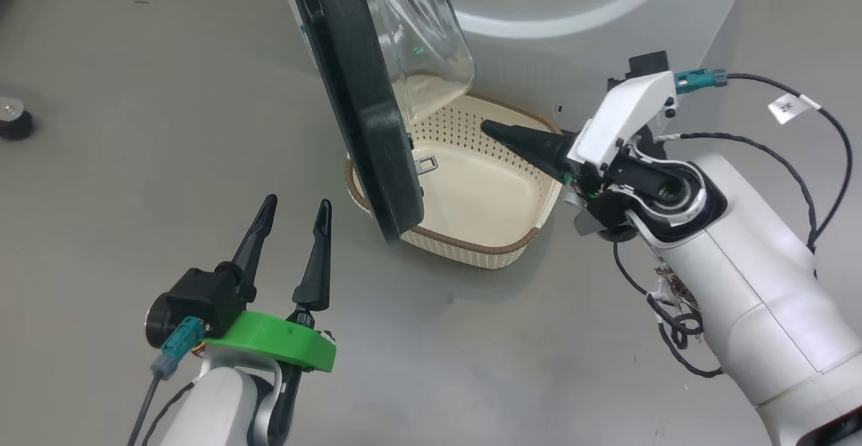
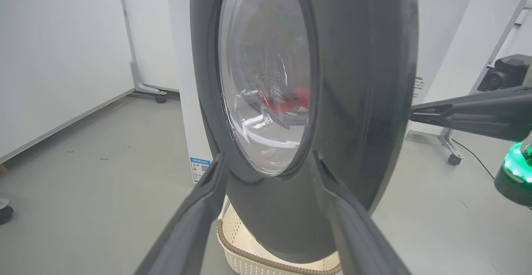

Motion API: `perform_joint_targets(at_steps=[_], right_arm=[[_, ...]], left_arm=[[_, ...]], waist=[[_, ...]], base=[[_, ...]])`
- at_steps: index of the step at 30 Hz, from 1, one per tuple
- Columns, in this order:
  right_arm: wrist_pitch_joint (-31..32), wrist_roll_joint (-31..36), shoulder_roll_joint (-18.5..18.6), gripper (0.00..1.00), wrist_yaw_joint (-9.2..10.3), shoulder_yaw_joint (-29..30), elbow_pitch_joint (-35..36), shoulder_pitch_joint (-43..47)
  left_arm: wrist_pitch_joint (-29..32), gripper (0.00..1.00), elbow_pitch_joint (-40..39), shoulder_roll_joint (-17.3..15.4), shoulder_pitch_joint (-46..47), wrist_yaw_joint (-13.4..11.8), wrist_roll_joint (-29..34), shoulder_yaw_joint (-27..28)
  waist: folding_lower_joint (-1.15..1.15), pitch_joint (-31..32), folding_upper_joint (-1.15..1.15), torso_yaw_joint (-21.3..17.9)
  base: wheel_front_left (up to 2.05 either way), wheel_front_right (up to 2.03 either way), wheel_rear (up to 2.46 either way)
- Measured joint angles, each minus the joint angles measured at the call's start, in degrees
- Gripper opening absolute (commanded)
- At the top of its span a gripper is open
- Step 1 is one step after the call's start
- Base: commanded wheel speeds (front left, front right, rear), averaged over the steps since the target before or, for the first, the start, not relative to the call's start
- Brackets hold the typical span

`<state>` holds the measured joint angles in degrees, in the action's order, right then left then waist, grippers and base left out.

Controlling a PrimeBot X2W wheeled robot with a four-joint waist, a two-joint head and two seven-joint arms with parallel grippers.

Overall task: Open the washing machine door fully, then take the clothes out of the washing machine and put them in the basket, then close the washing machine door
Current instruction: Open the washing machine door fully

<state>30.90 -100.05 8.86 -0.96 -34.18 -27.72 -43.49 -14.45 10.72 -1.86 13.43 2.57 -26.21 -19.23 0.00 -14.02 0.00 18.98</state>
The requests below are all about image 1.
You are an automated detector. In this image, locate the white cable tag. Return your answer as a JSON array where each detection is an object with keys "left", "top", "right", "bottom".
[{"left": 768, "top": 94, "right": 823, "bottom": 125}]

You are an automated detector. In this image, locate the teal camera connector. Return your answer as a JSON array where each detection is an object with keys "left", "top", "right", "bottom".
[
  {"left": 150, "top": 317, "right": 205, "bottom": 381},
  {"left": 675, "top": 67, "right": 729, "bottom": 95}
]

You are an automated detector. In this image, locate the black right camera cable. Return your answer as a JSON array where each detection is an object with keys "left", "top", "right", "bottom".
[{"left": 724, "top": 72, "right": 854, "bottom": 251}]

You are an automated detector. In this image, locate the cream perforated laundry basket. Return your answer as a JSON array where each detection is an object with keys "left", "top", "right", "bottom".
[{"left": 345, "top": 91, "right": 564, "bottom": 270}]

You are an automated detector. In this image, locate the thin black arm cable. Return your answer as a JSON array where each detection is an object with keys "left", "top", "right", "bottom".
[{"left": 653, "top": 131, "right": 819, "bottom": 251}]

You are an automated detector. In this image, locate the teal left camera connector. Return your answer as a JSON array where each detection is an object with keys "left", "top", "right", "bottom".
[{"left": 150, "top": 317, "right": 205, "bottom": 381}]

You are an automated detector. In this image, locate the black left camera cable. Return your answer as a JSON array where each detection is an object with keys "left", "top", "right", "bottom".
[{"left": 127, "top": 372, "right": 166, "bottom": 446}]

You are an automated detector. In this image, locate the black cable bundle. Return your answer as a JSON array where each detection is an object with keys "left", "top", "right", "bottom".
[{"left": 613, "top": 241, "right": 725, "bottom": 379}]

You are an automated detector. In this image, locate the black camera cable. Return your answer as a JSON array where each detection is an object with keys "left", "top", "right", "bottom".
[
  {"left": 127, "top": 372, "right": 166, "bottom": 446},
  {"left": 724, "top": 72, "right": 854, "bottom": 251}
]

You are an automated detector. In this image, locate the black caster foot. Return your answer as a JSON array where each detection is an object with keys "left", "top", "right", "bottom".
[{"left": 0, "top": 97, "right": 34, "bottom": 141}]

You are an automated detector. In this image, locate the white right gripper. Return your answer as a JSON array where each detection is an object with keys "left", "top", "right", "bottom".
[{"left": 482, "top": 71, "right": 678, "bottom": 238}]

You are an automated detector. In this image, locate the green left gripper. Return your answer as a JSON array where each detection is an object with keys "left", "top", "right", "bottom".
[{"left": 202, "top": 194, "right": 337, "bottom": 374}]

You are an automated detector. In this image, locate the teal right camera connector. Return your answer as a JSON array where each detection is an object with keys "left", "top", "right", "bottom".
[{"left": 675, "top": 67, "right": 729, "bottom": 95}]

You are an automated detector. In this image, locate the white washing machine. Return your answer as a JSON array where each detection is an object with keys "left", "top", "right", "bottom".
[{"left": 431, "top": 0, "right": 756, "bottom": 130}]

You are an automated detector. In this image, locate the washing machine door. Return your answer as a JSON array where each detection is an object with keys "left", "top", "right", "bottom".
[{"left": 273, "top": 0, "right": 476, "bottom": 245}]

